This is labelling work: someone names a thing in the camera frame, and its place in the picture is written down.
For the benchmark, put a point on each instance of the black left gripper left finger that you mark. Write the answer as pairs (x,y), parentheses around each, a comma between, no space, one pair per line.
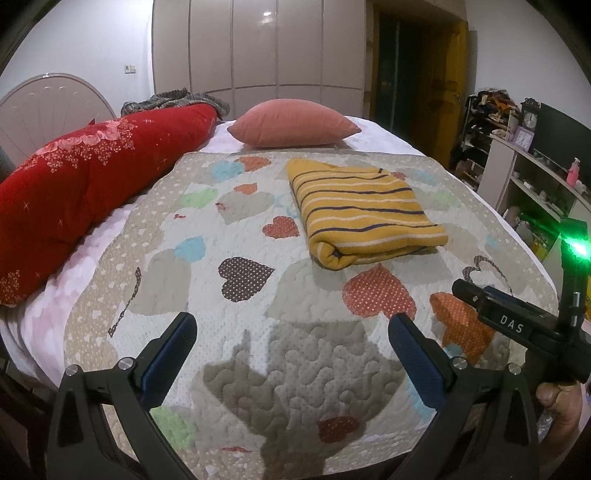
(101,427)

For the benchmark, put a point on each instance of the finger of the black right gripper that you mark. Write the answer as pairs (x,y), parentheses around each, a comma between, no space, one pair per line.
(469,293)

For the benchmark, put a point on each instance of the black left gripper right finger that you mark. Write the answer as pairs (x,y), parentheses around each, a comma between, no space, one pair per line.
(484,426)

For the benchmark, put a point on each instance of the yellow striped knit sweater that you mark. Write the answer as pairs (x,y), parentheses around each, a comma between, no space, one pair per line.
(355,215)

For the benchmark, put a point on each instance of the right hand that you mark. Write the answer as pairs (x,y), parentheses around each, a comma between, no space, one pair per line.
(565,403)

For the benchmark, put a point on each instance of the white shelf unit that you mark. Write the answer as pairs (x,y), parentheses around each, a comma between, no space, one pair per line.
(514,178)

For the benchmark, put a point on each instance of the pink bottle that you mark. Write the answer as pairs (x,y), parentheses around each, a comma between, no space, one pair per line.
(573,173)

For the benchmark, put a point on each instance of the purple alarm clock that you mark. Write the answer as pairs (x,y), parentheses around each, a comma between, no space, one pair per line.
(523,138)

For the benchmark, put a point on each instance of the patchwork heart quilt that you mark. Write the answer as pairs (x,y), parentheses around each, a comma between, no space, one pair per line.
(292,374)

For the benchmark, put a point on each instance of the black television screen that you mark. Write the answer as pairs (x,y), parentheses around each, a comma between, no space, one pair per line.
(562,139)

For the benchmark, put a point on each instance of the cluttered dark rack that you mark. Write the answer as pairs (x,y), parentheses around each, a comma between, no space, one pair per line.
(487,114)

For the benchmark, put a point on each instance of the dark analog clock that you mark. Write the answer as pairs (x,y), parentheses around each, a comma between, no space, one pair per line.
(529,114)

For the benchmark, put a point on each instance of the brown wooden door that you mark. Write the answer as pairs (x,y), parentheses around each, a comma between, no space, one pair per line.
(443,90)

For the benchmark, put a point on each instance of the pink pillow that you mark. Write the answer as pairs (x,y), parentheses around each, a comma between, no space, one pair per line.
(289,123)

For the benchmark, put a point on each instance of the red floral rolled duvet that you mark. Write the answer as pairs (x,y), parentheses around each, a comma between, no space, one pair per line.
(74,182)

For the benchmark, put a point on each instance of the beige wardrobe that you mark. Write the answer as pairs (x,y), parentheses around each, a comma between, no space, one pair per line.
(247,52)

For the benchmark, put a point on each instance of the white bed headboard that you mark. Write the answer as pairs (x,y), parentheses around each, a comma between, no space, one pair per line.
(45,107)

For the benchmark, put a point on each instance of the grey knitted blanket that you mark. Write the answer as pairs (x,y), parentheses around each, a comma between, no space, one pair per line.
(176,98)

